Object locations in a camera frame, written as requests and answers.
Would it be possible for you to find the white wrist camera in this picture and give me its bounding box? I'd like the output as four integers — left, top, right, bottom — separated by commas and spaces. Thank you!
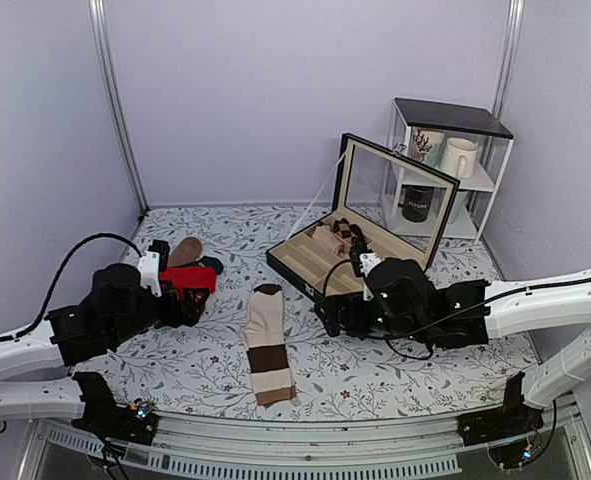
349, 238, 382, 279
137, 240, 170, 298

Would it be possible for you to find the white ribbed mug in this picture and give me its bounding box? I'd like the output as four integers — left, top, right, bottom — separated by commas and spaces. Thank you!
439, 137, 478, 179

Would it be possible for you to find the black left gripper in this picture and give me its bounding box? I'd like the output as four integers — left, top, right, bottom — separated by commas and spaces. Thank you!
110, 280, 210, 347

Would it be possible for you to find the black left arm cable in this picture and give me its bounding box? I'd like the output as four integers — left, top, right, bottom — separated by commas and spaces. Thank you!
0, 231, 144, 350

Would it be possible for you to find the red sock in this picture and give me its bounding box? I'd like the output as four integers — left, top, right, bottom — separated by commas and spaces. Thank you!
159, 266, 217, 300

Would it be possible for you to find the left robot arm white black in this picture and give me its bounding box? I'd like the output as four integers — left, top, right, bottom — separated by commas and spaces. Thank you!
0, 264, 216, 445

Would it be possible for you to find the cream brown striped sock pair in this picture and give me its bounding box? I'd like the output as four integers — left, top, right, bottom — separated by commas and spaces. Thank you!
241, 283, 296, 408

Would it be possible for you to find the rolled brown checked sock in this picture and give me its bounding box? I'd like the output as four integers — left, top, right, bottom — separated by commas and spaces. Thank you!
331, 218, 368, 248

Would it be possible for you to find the white mug coral pattern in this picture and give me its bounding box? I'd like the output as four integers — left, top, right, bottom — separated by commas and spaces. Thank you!
410, 127, 445, 164

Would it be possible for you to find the right aluminium corner post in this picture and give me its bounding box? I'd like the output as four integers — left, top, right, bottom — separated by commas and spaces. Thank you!
492, 0, 525, 120

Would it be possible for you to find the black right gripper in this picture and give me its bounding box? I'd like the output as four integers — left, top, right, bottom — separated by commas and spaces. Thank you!
316, 290, 431, 344

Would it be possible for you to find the tan brown sock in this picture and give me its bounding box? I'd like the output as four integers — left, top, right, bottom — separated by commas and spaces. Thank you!
168, 236, 203, 268

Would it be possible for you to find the white shelf black top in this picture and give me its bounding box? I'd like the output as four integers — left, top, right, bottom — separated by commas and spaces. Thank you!
380, 98, 514, 243

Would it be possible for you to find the left aluminium corner post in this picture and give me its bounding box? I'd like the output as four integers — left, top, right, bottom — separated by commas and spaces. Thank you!
88, 0, 150, 218

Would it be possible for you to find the black cylindrical mug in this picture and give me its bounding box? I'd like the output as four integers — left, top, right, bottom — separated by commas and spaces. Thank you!
402, 185, 434, 223

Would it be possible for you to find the rolled cream sock in box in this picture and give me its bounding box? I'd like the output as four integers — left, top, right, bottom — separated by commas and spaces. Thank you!
310, 224, 346, 257

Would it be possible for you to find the dark green sock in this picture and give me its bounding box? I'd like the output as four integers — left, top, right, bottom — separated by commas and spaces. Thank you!
197, 256, 224, 275

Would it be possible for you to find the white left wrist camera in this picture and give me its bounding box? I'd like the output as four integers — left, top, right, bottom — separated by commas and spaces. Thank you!
137, 240, 170, 298

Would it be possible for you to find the aluminium front rail frame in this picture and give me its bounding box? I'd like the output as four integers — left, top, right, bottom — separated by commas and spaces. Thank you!
18, 394, 591, 479

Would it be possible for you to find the floral patterned table mat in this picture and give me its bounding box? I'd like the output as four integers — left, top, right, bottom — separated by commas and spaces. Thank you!
83, 205, 537, 422

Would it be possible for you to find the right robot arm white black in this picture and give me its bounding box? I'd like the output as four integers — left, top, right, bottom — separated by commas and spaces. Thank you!
315, 253, 591, 446

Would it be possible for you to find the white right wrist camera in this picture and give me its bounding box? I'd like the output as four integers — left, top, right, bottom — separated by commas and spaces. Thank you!
349, 238, 382, 279

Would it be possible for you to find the black compartment box glass lid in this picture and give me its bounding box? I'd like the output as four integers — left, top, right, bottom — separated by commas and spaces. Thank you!
266, 133, 459, 305

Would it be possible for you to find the aluminium corner post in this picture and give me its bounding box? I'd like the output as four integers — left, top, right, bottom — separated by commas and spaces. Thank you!
492, 0, 525, 120
88, 0, 150, 218

